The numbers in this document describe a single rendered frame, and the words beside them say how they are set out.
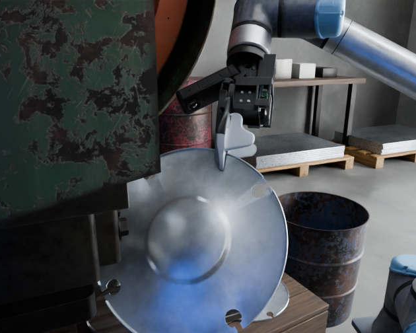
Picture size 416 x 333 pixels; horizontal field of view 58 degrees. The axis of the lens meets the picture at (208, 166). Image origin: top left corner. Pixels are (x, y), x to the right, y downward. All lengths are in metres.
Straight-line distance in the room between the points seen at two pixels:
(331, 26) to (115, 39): 0.48
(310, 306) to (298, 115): 3.66
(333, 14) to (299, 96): 4.08
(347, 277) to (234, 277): 1.22
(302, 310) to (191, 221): 0.83
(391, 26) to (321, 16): 4.98
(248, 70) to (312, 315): 0.90
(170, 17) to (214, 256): 0.52
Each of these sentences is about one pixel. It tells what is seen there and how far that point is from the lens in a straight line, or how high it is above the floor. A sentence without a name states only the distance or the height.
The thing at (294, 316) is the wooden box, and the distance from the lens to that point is 1.30.
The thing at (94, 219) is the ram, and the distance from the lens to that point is 0.45.
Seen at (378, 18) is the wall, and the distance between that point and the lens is 5.49.
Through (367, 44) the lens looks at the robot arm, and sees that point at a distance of 0.83.
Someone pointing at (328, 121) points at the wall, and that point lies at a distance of 5.12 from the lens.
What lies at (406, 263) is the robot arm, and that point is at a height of 0.68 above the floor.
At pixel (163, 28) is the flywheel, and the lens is 0.85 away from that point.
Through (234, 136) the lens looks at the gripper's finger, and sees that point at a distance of 0.57.
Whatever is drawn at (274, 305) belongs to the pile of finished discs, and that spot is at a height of 0.35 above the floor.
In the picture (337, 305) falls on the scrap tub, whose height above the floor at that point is 0.11.
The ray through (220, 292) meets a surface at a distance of 0.53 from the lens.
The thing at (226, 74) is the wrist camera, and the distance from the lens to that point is 0.64.
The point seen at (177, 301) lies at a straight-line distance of 0.55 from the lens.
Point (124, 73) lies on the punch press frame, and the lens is 0.29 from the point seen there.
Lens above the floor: 1.16
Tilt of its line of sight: 18 degrees down
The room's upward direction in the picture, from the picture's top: straight up
